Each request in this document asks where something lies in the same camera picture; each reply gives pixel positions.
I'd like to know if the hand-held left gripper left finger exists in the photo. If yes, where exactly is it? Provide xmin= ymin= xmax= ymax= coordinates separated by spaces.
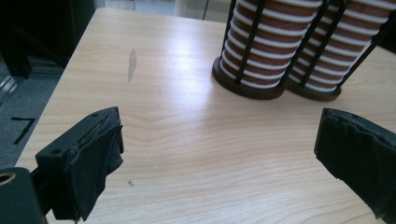
xmin=35 ymin=105 xmax=125 ymax=222

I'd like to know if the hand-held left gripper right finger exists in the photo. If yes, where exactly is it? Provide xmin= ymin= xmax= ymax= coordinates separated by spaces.
xmin=314 ymin=107 xmax=396 ymax=224

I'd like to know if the stack of brown paper cups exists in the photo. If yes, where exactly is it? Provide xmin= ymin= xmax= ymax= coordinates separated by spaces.
xmin=219 ymin=0 xmax=325 ymax=90
xmin=288 ymin=0 xmax=396 ymax=93

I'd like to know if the black wire cup holder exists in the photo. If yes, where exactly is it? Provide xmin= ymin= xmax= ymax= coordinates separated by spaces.
xmin=211 ymin=0 xmax=396 ymax=102

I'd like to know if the dark cabinet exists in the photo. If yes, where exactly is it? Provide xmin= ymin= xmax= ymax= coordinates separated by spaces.
xmin=0 ymin=0 xmax=96 ymax=78

